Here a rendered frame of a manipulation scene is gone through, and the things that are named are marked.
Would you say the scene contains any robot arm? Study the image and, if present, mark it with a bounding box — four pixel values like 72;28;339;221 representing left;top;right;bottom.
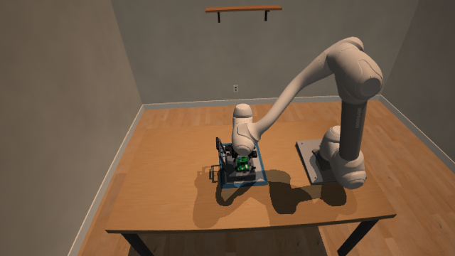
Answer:
232;37;383;189

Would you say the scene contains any green circuit board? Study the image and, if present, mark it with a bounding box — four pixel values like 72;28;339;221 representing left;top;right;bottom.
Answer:
237;156;249;170

